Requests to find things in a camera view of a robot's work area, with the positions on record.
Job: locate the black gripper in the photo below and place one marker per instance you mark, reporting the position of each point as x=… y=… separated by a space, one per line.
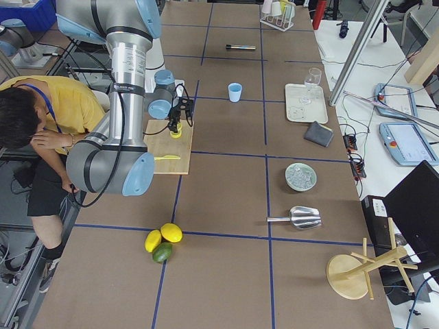
x=173 y=117

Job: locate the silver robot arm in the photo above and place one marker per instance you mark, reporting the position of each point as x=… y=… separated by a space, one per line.
x=113 y=157
x=16 y=38

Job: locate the light blue plastic cup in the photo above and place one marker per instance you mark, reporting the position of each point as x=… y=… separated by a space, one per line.
x=234 y=92

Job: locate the whole yellow lemon upper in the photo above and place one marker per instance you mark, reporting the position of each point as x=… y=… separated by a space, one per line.
x=171 y=232

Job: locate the whole yellow lemon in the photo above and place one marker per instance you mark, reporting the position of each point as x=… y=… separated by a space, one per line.
x=171 y=232
x=153 y=240

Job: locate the whole yellow lemon left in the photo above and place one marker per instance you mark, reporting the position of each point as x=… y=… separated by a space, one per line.
x=153 y=240

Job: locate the pink cup on rack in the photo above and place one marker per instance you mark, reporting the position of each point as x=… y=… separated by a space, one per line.
x=267 y=7

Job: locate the white cup on rack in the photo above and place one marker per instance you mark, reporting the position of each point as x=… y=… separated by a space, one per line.
x=276 y=9

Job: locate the yellow cup on rack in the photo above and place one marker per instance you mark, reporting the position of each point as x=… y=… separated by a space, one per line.
x=284 y=6

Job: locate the green cup on rack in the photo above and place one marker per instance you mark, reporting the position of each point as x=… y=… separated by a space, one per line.
x=290 y=12

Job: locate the wooden cup tree stand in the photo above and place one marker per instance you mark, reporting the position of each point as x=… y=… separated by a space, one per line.
x=349 y=277

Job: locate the bamboo cutting board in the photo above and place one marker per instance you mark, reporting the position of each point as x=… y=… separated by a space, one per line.
x=160 y=143

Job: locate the yellow plastic knife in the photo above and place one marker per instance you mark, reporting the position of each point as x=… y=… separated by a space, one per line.
x=167 y=157

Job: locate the steel muddler black tip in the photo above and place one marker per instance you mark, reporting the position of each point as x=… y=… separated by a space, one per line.
x=240 y=47

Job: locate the green lime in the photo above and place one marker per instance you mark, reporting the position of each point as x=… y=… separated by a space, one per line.
x=162 y=252

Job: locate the person in yellow shirt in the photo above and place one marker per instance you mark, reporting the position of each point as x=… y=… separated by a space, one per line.
x=52 y=114

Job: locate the cream bear tray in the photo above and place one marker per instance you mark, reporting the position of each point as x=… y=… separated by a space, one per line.
x=301 y=108

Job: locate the green bowl of ice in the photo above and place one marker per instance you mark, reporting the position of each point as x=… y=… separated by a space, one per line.
x=300 y=177

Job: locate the grey folded cloth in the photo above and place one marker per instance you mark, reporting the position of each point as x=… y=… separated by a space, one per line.
x=319 y=134

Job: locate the clear wine glass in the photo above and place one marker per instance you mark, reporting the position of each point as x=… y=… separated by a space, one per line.
x=312 y=80

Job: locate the steel ice scoop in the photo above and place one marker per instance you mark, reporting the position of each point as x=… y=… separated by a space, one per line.
x=301 y=217

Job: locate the black box with label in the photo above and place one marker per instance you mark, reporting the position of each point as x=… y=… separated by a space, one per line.
x=376 y=217

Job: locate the teach pendant far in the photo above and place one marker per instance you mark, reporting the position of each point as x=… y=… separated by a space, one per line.
x=397 y=97

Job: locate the teach pendant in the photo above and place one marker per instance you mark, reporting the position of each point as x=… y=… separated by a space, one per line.
x=397 y=97
x=406 y=144

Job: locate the teach pendant near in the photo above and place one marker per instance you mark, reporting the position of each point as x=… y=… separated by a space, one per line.
x=406 y=144

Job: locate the black computer monitor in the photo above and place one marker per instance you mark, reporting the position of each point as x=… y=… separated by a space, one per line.
x=413 y=205

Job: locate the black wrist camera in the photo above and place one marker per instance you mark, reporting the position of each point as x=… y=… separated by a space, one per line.
x=180 y=90

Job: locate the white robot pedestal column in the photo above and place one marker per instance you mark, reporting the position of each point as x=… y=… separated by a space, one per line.
x=154 y=62

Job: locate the white wire cup rack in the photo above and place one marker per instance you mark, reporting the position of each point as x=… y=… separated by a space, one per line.
x=277 y=22

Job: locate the aluminium frame post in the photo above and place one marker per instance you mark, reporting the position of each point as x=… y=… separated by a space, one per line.
x=372 y=19

